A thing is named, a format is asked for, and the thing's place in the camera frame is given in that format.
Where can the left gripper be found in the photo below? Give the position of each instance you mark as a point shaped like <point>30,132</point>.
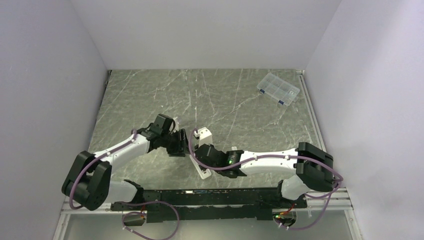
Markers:
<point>182,142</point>

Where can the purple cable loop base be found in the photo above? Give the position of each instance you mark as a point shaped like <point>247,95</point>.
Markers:
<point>150,216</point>

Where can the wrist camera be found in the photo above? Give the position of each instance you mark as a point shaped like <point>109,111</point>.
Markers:
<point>204,136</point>
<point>176,124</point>

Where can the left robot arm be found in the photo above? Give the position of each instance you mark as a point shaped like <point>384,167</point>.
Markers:
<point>88,183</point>

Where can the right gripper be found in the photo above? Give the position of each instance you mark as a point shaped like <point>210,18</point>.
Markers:
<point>209,145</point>

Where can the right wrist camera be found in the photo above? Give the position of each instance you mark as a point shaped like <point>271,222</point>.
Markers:
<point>204,136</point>

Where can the white remote control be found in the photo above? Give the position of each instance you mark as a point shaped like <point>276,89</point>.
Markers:
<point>203,172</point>

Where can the clear plastic organizer box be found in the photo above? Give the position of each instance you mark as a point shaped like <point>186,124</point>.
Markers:
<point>278,89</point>

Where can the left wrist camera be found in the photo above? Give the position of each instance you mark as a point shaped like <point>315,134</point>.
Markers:
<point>176,124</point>

